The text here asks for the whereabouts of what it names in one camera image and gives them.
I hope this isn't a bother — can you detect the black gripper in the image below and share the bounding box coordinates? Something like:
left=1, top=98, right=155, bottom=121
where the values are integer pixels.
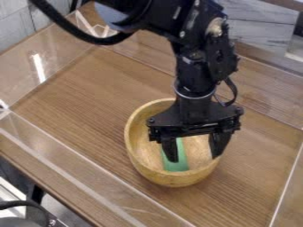
left=146, top=98, right=244, bottom=162

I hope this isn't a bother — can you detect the green rectangular block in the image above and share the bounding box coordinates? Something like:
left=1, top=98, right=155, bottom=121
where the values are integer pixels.
left=162, top=138, right=190, bottom=172

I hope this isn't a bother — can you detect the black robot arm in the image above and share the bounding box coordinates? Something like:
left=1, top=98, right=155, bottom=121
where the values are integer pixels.
left=29, top=0, right=244, bottom=162

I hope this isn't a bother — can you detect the brown wooden bowl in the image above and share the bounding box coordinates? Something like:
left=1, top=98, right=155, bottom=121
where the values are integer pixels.
left=124, top=101, right=222, bottom=188

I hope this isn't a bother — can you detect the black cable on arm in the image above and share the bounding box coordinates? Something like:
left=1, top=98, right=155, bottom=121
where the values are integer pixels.
left=212, top=76, right=239, bottom=108

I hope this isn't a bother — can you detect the clear acrylic tray wall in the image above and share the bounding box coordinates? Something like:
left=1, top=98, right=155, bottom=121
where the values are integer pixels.
left=0, top=99, right=195, bottom=227

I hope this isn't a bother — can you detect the black cable bottom left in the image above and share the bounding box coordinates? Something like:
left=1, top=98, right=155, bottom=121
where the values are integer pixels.
left=0, top=200, right=51, bottom=227

